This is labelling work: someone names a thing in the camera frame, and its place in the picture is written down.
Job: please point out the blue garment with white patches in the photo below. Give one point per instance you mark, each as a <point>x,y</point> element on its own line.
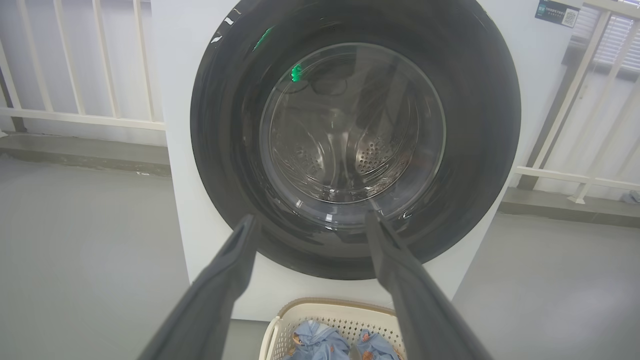
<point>375,345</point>

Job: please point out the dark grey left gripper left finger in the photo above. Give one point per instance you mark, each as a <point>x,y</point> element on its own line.
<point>210,305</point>

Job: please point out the white front-loading washing machine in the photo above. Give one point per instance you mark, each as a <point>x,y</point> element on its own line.
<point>180,100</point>

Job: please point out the white window blinds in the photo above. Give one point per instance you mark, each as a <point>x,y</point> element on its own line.
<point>617,42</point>

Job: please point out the cream perforated laundry basket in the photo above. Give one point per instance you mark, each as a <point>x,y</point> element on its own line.
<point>345,312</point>

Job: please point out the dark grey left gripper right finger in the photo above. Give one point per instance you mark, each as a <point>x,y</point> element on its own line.
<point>420,310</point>

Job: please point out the blue garment with orange print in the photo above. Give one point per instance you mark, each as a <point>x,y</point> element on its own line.
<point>320,342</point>

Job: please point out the dark QR code sticker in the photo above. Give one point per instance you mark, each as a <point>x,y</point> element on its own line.
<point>555,11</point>

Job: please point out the white metal railing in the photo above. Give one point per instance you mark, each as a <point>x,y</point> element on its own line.
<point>565,107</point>
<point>80,119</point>

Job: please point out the steel perforated washer drum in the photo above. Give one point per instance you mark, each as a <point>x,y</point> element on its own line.
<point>345,145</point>

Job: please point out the black round glass washer door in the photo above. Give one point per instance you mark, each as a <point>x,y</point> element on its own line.
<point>475,125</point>

